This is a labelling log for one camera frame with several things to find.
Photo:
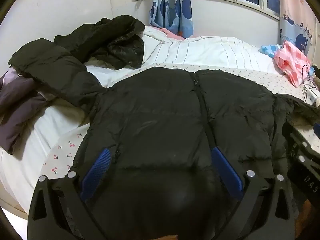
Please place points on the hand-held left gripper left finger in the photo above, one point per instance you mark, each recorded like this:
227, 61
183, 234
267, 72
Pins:
97, 170

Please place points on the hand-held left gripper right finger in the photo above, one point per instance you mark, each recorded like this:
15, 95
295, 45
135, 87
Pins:
226, 170

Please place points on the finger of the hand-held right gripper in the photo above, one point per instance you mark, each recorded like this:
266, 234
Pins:
297, 145

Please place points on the black puffer jacket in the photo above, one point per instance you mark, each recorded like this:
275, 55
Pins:
162, 117

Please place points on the small white box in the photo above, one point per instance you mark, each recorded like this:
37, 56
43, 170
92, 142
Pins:
312, 96

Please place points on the cherry print bed sheet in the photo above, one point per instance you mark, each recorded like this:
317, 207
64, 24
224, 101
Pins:
250, 77

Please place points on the pink checked cloth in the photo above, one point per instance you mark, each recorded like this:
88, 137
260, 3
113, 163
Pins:
290, 62

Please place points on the blue and white cloth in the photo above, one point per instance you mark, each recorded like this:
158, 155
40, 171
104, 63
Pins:
268, 49

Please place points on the purple garment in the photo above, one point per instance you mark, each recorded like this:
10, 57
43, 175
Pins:
17, 110

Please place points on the white striped duvet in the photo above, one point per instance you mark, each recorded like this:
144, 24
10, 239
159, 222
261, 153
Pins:
200, 52

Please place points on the black hooded jacket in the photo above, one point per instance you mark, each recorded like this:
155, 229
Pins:
112, 45

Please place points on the cartoon print curtain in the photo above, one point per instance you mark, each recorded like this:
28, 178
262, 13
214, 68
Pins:
295, 17
172, 10

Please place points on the plain pink cloth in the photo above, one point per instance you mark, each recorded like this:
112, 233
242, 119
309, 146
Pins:
172, 33

